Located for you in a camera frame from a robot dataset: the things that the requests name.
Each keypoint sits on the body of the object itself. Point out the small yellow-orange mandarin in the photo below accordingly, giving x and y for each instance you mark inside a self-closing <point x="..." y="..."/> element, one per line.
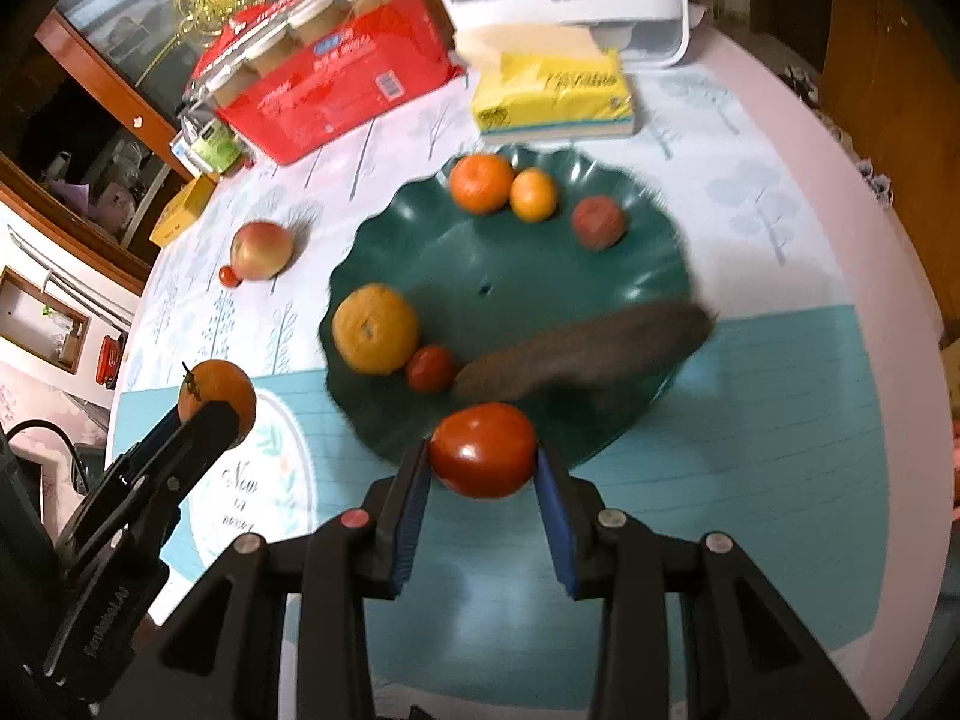
<point x="533" y="196"/>

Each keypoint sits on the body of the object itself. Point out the red-yellow apple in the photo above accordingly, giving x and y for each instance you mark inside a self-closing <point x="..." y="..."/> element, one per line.
<point x="260" y="250"/>

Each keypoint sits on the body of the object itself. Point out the dark green scalloped plate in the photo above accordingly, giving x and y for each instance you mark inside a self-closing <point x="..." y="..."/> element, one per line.
<point x="483" y="283"/>

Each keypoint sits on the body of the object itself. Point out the yellow tissue pack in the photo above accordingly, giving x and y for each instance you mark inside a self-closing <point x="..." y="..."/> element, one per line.
<point x="549" y="93"/>

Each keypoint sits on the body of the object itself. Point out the large red tomato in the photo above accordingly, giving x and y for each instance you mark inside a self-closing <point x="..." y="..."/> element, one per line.
<point x="486" y="451"/>

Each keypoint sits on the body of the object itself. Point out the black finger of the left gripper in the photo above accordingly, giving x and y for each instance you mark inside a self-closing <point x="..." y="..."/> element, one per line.
<point x="187" y="457"/>

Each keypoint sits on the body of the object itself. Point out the orange persimmon with stem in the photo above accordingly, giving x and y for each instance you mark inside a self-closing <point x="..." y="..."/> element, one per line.
<point x="218" y="380"/>

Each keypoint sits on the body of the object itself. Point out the large yellow orange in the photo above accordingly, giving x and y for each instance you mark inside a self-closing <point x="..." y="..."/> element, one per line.
<point x="375" y="330"/>

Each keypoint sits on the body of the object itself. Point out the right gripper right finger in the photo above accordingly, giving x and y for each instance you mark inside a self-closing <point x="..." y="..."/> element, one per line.
<point x="602" y="553"/>

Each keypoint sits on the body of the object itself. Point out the brown overripe banana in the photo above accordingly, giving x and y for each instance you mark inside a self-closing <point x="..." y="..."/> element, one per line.
<point x="638" y="342"/>

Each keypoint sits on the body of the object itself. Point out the orange mandarin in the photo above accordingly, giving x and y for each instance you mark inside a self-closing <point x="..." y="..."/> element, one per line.
<point x="480" y="183"/>

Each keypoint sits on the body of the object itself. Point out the red paper cup package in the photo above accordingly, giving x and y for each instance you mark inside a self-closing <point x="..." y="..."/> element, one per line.
<point x="290" y="76"/>

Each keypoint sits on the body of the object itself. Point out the dark red lychee on plate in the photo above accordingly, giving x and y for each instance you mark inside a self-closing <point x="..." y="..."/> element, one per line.
<point x="598" y="222"/>

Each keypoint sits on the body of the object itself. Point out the patterned tablecloth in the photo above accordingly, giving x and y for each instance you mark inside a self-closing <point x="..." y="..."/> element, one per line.
<point x="720" y="326"/>

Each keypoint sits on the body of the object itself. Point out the small red cherry tomato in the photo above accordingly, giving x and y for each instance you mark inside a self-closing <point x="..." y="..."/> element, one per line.
<point x="431" y="371"/>

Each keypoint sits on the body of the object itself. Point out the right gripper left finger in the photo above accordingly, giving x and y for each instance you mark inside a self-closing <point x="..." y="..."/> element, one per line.
<point x="365" y="553"/>

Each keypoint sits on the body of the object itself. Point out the wooden glass cabinet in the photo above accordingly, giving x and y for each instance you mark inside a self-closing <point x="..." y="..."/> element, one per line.
<point x="90" y="93"/>

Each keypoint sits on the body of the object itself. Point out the yellow tin box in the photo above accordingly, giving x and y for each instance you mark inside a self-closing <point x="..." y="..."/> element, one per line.
<point x="182" y="210"/>

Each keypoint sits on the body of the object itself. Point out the green label glass bottle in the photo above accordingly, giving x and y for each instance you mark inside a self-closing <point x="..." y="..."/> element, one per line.
<point x="210" y="139"/>

